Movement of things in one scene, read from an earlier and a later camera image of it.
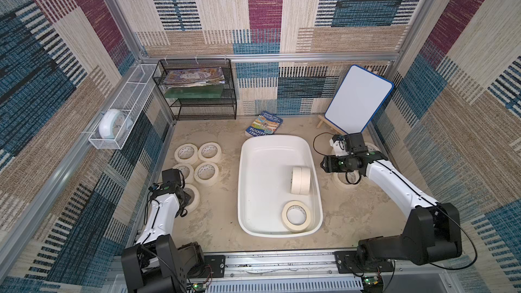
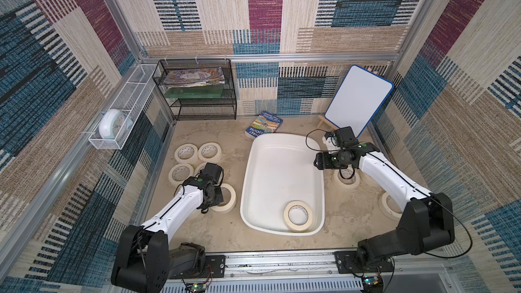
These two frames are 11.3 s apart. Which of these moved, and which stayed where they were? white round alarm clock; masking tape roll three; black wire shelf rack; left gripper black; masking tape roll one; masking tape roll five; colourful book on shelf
Moved: left gripper black
Stayed: masking tape roll five; black wire shelf rack; colourful book on shelf; masking tape roll three; masking tape roll one; white round alarm clock
